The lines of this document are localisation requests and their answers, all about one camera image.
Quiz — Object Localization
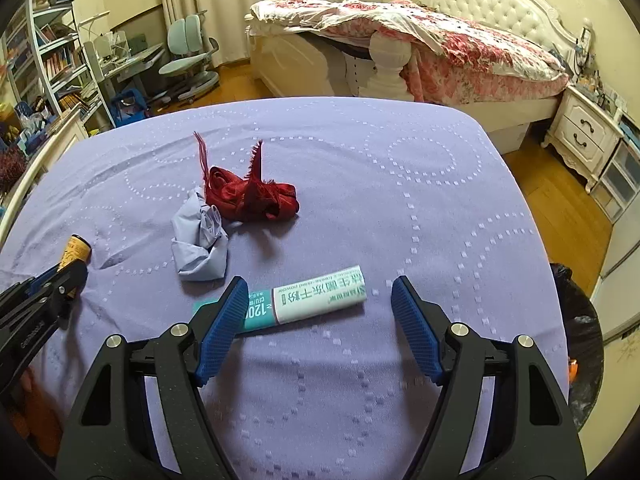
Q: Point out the white storage drawers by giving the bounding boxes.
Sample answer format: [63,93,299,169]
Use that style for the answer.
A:
[590,137,640,224]

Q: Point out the cluster of small bedside items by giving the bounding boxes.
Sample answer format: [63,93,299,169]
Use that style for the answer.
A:
[572,17,627,112]

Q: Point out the grey study desk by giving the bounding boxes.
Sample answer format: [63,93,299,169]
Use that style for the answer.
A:
[82,30,166,92]

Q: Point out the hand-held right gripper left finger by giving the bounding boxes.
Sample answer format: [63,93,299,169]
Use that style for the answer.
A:
[59,276,251,480]

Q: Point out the orange cloth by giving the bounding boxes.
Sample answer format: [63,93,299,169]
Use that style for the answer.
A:
[12,370,64,459]

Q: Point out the dark red ribbon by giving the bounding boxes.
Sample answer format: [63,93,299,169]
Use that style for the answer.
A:
[193,131,301,224]

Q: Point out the white desk lamp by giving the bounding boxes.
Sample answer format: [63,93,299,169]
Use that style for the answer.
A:
[75,10,112,42]

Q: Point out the purple tablecloth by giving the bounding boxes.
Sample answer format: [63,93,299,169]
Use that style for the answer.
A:
[0,96,571,480]

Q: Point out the teal and white box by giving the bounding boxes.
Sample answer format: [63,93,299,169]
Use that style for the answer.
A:
[192,263,368,334]

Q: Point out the white nightstand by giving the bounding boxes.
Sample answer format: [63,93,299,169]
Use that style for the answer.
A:
[542,85,624,192]

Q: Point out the dried purple flowers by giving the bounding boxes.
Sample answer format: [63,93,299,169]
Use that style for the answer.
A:
[0,150,27,196]

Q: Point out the white bookshelf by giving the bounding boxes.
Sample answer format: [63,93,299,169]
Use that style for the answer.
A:
[0,0,119,132]

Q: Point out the lilac crumpled cloth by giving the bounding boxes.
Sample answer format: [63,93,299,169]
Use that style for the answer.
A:
[171,186,230,281]

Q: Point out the pink floral blanket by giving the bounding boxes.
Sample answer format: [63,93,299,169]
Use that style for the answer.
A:
[249,0,571,104]

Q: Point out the bed with floral quilt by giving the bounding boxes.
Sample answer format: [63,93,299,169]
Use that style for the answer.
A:
[245,0,596,157]

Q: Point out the pale green swivel chair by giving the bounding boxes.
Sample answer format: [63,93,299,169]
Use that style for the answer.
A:
[159,10,221,104]

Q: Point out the black trash bag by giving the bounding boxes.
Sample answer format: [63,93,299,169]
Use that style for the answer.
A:
[549,262,605,419]

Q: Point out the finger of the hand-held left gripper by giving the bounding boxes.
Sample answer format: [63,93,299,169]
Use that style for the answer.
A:
[0,261,89,327]
[0,266,63,307]

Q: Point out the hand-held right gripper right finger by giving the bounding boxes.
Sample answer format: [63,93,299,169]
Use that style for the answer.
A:
[391,275,587,480]

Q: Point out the blue basket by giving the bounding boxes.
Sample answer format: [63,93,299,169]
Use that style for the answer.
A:
[111,89,151,129]

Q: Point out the white tall cabinet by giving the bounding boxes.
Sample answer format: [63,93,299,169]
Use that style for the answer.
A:
[590,200,640,347]

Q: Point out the gold small bottle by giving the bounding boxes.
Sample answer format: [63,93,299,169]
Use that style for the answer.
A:
[59,234,91,301]

